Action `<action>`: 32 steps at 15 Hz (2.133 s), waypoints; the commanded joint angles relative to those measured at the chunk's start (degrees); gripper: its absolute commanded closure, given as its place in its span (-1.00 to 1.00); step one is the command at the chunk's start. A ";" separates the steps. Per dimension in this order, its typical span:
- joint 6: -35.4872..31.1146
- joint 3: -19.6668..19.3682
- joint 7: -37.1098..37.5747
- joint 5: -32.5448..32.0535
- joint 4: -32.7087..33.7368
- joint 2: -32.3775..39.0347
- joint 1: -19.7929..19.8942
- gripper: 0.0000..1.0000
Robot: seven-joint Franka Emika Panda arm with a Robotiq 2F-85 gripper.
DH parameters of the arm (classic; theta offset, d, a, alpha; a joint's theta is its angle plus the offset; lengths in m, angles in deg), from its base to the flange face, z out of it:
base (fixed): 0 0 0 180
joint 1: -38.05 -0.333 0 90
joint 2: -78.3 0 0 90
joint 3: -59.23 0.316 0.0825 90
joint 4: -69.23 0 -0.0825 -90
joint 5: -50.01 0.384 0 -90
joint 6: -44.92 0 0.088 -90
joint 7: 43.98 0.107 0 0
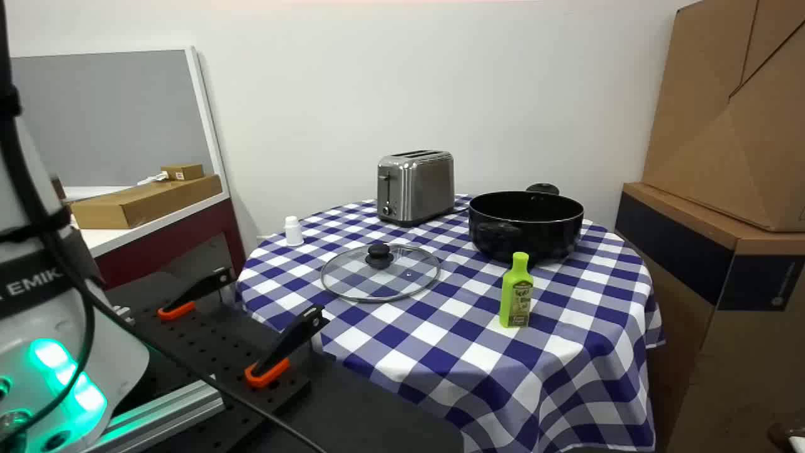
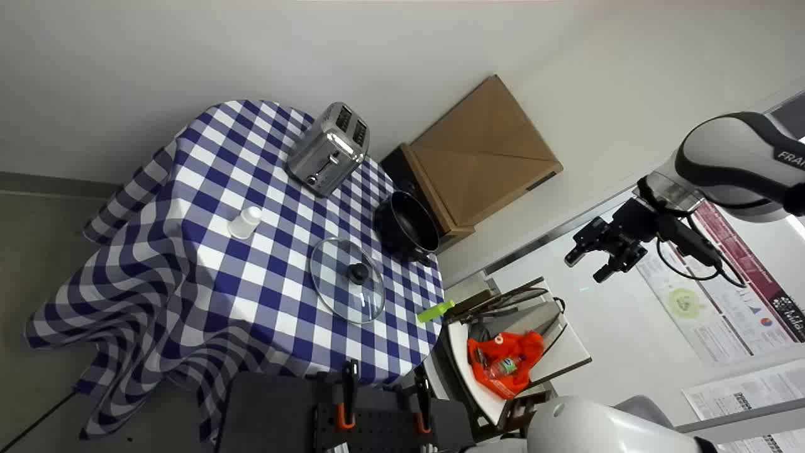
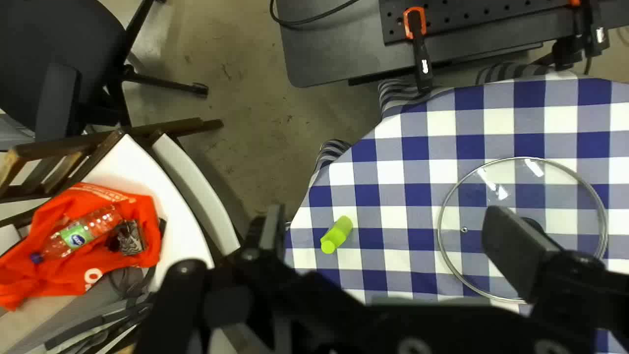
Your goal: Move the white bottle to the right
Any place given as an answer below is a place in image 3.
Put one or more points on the green bottle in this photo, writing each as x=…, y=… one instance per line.
x=337, y=235

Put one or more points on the orange plastic bag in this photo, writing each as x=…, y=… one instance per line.
x=22, y=280

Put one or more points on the wooden rack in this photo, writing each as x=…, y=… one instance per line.
x=42, y=170

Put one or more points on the orange black clamp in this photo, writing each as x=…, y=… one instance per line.
x=416, y=30

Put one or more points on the glass pot lid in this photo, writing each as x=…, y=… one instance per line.
x=541, y=192

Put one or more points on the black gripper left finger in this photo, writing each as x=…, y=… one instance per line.
x=268, y=231

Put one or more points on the plastic soda bottle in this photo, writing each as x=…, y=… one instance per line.
x=78, y=235

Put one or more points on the black perforated board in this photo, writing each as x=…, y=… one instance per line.
x=443, y=16

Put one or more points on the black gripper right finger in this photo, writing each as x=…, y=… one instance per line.
x=524, y=252

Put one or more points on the black office chair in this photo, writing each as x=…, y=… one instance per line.
x=64, y=66

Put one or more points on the white round table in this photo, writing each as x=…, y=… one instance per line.
x=197, y=227

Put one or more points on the blue white checkered tablecloth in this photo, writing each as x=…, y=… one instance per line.
x=394, y=180

